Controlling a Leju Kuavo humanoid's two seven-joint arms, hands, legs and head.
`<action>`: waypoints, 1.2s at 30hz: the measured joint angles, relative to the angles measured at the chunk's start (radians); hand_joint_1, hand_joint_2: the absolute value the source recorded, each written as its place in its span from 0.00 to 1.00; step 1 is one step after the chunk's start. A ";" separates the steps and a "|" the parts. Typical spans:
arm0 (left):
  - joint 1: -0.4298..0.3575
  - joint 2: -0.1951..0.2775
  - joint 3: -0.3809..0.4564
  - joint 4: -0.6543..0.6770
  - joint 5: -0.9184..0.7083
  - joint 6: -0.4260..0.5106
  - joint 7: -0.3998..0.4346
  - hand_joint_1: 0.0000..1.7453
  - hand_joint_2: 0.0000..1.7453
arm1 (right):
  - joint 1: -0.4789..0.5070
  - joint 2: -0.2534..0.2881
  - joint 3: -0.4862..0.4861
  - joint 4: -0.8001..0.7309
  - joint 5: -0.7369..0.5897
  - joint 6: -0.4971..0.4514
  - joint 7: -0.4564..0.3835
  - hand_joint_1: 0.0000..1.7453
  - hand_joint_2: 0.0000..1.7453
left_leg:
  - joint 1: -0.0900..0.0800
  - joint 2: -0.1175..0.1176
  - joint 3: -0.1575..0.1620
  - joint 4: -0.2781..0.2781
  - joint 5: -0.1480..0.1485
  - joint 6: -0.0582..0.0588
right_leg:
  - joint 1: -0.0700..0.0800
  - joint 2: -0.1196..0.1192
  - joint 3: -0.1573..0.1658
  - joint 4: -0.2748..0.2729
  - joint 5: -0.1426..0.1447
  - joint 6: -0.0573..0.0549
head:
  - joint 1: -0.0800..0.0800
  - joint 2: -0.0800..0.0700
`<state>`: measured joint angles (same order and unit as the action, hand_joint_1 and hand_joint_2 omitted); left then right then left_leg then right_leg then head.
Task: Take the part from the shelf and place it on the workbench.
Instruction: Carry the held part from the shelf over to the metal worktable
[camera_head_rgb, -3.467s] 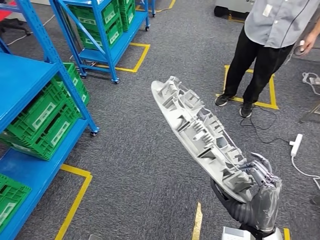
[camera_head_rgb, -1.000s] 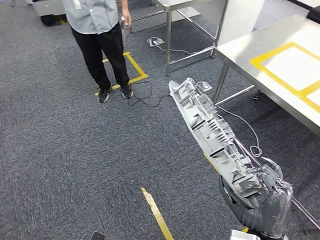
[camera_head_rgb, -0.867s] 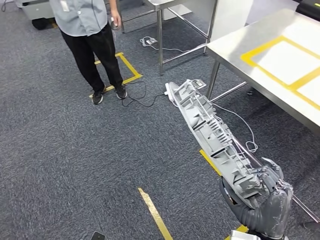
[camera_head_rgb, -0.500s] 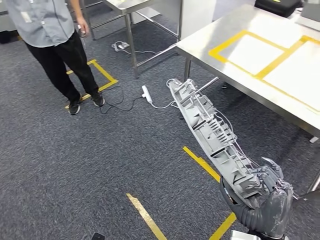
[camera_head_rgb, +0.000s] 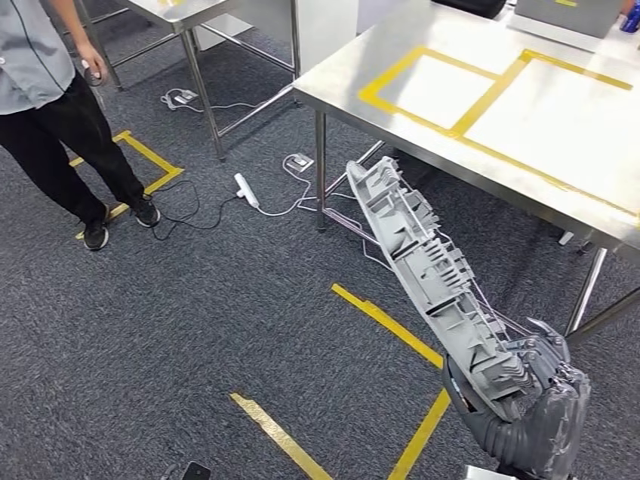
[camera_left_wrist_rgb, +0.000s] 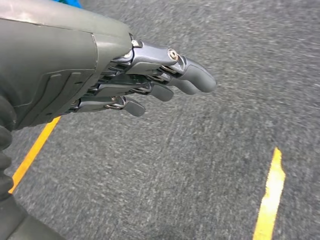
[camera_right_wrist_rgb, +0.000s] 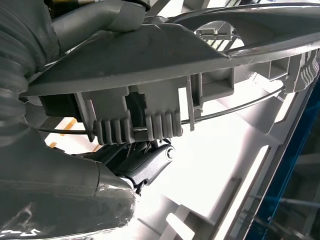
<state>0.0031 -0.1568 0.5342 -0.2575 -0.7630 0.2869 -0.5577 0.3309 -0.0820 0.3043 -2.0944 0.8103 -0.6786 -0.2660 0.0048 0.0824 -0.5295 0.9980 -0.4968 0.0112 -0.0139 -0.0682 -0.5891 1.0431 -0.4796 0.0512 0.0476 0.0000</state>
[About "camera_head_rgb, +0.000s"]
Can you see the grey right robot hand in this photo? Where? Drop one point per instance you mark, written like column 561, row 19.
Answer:
column 560, row 424

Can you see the white table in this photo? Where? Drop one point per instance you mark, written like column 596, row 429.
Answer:
column 575, row 46

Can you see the grey floor socket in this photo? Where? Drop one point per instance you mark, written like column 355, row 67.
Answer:
column 300, row 163
column 185, row 97

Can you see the white power strip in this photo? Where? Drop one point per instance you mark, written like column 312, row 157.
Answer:
column 246, row 190

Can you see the grey plastic wheel cover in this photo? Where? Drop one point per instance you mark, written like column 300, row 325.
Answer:
column 430, row 265

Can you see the person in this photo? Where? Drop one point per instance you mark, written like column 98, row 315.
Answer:
column 50, row 146

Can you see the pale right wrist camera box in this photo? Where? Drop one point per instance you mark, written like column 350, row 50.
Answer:
column 490, row 474

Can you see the person's left hand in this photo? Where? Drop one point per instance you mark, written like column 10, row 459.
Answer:
column 92, row 63

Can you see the steel table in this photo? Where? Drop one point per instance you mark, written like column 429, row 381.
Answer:
column 175, row 16

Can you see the steel workbench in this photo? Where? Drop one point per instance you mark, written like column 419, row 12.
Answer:
column 360, row 66

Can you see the yellow floor tape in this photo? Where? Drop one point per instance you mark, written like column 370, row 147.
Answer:
column 385, row 321
column 150, row 158
column 280, row 436

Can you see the person's left forearm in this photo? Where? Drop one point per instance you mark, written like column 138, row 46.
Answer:
column 70, row 23

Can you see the yellow tape rectangle frame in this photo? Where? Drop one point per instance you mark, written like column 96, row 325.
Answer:
column 487, row 94

